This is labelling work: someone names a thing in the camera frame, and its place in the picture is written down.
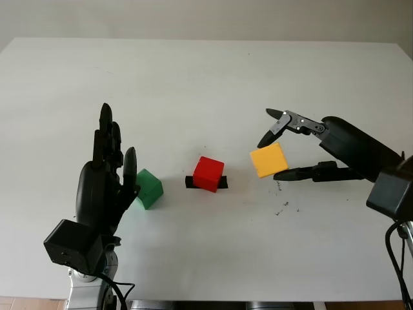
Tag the yellow cube block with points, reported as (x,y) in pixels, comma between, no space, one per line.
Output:
(269,159)

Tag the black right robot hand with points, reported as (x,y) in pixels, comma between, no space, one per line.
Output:
(355,148)

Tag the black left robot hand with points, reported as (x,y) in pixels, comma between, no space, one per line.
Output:
(96,193)

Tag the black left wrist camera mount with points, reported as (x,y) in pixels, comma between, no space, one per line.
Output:
(72,245)

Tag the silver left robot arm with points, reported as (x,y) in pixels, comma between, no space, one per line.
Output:
(84,290)

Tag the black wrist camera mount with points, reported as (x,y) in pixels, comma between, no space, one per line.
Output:
(72,245)
(390,193)

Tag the dark grey robot torso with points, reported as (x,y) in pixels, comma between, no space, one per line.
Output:
(226,306)

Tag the black tape strip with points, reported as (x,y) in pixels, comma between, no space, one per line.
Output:
(224,182)

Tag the green cube block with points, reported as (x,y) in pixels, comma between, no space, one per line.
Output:
(150,190)

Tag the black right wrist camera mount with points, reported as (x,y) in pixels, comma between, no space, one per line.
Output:
(390,193)

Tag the red cube block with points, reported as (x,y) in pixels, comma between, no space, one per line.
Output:
(208,174)

